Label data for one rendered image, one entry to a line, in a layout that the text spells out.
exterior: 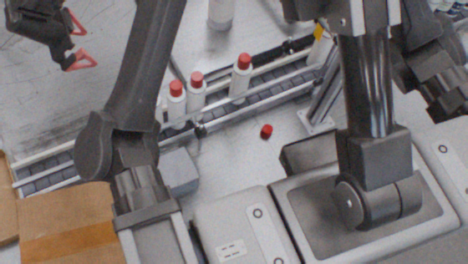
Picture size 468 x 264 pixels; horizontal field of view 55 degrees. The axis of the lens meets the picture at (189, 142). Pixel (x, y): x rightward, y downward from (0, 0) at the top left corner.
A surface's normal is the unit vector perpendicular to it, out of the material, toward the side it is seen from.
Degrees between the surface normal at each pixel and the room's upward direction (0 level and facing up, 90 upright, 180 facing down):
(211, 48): 0
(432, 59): 27
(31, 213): 0
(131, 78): 49
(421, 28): 61
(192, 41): 0
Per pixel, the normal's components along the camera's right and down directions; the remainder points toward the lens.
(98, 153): -0.72, -0.04
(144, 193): 0.19, -0.47
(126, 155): 0.61, -0.51
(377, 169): 0.24, 0.30
